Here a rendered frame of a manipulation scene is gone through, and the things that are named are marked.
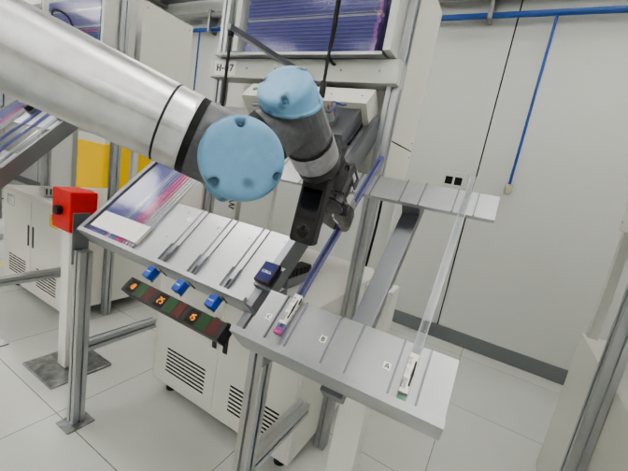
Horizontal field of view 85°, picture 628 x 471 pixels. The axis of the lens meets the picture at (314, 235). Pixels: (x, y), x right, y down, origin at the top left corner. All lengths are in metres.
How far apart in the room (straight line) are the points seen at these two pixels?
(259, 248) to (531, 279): 2.01
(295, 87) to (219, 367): 1.11
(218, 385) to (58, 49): 1.22
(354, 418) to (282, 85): 0.67
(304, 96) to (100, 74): 0.21
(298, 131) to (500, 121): 2.18
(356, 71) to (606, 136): 1.73
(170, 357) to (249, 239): 0.81
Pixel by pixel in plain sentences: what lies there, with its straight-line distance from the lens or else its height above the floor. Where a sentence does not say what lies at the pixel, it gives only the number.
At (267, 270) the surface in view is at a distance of 0.74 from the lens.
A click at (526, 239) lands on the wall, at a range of 2.53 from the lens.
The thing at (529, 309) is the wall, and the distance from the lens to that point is 2.61.
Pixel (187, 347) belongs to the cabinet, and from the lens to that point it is 1.47.
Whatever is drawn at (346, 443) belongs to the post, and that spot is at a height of 0.45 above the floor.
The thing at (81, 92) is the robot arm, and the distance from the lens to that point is 0.34.
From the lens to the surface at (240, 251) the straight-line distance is 0.86.
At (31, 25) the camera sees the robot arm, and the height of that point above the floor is 1.09.
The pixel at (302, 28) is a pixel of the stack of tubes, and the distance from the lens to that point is 1.31.
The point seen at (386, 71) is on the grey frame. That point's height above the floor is 1.34.
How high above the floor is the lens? 1.02
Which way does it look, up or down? 11 degrees down
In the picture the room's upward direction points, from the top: 10 degrees clockwise
